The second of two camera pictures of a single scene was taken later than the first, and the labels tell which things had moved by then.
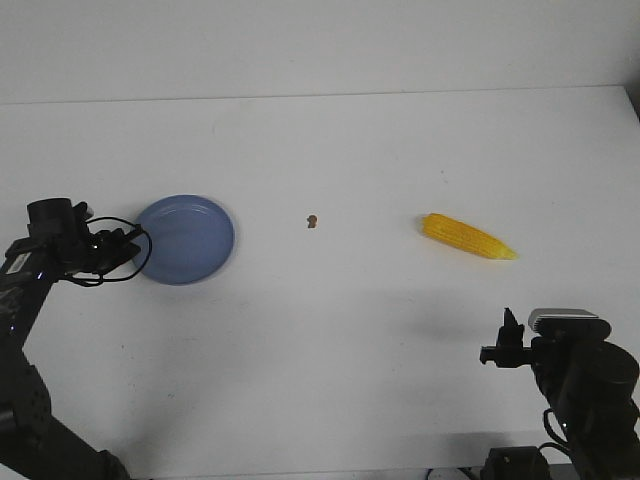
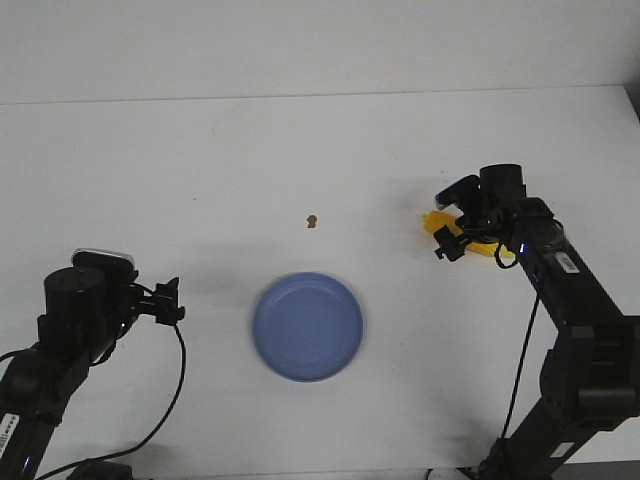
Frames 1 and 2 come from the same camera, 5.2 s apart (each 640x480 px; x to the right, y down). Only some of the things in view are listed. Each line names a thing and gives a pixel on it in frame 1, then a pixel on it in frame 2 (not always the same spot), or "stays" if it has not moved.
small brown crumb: x=312 y=220 stays
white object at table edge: x=447 y=474 stays
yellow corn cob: x=463 y=234 stays
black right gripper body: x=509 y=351 to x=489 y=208
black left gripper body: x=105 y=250 to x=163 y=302
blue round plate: x=192 y=240 to x=308 y=326
